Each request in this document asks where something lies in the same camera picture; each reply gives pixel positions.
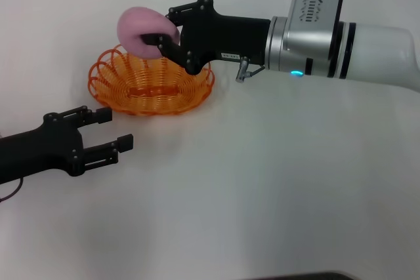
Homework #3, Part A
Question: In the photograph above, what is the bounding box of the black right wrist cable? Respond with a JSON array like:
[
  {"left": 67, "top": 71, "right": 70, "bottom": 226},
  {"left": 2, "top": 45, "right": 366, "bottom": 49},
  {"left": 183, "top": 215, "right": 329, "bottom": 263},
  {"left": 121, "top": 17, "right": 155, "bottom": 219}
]
[{"left": 247, "top": 65, "right": 266, "bottom": 78}]

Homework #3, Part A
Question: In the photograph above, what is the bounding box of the dark left wrist cable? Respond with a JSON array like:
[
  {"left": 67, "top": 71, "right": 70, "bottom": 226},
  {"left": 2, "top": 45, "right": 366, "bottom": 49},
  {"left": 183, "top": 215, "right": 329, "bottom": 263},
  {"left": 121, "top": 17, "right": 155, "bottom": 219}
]
[{"left": 0, "top": 176, "right": 24, "bottom": 204}]

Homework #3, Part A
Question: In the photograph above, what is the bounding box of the orange plastic woven basket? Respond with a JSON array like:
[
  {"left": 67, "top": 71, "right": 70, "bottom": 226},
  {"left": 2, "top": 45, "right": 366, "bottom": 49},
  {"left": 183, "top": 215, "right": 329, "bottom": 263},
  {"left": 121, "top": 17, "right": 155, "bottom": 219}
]
[{"left": 87, "top": 41, "right": 216, "bottom": 116}]

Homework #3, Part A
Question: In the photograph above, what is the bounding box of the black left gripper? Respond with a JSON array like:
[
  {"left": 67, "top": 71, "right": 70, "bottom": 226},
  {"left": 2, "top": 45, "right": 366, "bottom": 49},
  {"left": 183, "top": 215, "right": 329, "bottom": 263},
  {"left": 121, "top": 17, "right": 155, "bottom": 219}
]
[{"left": 0, "top": 105, "right": 135, "bottom": 186}]

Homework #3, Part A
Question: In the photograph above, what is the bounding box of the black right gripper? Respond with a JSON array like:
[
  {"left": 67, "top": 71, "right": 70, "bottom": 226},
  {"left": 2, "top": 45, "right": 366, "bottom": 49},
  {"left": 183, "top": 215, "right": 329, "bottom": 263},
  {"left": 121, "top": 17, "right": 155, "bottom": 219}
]
[{"left": 139, "top": 0, "right": 272, "bottom": 76}]

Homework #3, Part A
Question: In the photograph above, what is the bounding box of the pink peach with green leaf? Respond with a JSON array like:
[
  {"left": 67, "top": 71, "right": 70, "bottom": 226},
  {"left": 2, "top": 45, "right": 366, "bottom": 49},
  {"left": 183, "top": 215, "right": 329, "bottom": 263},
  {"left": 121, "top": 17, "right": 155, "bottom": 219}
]
[{"left": 116, "top": 7, "right": 180, "bottom": 60}]

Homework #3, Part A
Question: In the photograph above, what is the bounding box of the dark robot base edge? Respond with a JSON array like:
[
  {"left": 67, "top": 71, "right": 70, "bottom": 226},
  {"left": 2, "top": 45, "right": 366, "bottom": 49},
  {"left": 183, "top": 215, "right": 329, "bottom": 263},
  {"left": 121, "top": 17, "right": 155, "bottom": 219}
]
[{"left": 259, "top": 271, "right": 357, "bottom": 280}]

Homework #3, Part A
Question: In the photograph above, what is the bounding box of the silver cable connector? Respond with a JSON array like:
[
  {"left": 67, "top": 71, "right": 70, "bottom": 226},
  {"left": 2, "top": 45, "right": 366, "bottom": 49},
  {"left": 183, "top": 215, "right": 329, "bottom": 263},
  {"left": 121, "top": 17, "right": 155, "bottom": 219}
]
[{"left": 235, "top": 56, "right": 251, "bottom": 83}]

